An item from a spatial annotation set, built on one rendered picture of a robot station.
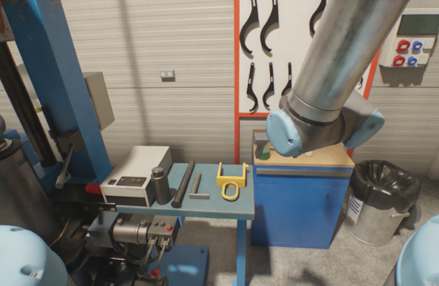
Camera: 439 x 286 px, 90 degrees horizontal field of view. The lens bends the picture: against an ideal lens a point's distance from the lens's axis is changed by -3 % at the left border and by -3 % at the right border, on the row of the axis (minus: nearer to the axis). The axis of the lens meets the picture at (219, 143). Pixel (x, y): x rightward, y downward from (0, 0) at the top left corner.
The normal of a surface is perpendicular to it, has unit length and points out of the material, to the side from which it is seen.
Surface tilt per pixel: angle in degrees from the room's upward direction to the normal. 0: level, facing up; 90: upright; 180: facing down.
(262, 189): 90
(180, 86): 90
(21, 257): 12
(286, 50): 90
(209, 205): 0
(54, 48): 90
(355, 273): 0
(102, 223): 0
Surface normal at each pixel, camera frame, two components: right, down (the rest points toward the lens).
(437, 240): -0.18, -0.87
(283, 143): -0.92, 0.28
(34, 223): 0.83, 0.25
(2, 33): 0.96, 0.11
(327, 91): -0.31, 0.69
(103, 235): -0.10, 0.48
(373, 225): -0.51, 0.47
